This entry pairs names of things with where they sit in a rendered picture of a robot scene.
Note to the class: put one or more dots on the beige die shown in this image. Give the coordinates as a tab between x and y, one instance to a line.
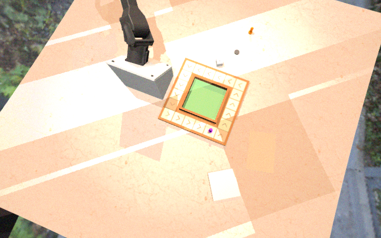
219	62

